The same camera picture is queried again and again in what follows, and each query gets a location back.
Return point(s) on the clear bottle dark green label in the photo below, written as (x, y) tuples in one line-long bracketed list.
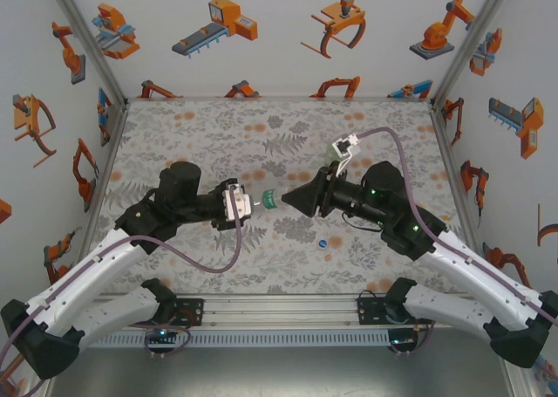
[(270, 198)]

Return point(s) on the blue plastic bottle cap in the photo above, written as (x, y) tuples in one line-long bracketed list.
[(323, 243)]

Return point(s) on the clear bottle light green label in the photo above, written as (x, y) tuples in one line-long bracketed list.
[(328, 155)]

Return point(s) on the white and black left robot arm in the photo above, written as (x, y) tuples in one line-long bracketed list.
[(87, 279)]

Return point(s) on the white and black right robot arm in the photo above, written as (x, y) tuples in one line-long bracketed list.
[(479, 275)]

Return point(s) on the floral patterned table mat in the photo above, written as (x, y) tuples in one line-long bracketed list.
[(305, 275)]

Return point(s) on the small green circuit board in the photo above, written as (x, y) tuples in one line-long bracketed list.
[(161, 333), (399, 341)]

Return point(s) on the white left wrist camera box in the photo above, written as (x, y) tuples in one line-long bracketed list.
[(237, 203)]

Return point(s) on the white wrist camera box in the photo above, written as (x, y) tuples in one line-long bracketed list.
[(237, 203), (345, 147)]

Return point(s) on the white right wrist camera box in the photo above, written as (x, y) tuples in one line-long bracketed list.
[(345, 147)]

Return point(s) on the aluminium frame side rail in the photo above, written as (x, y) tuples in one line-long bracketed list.
[(449, 152), (117, 131)]

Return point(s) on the thin aluminium frame rail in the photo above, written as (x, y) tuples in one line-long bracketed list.
[(279, 98)]

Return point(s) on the wide grooved aluminium rail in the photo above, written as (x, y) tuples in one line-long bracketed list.
[(279, 312)]

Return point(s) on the aluminium frame post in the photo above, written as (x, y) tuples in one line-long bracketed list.
[(92, 48), (467, 48)]

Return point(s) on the aluminium frame leg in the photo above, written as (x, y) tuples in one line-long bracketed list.
[(523, 385)]

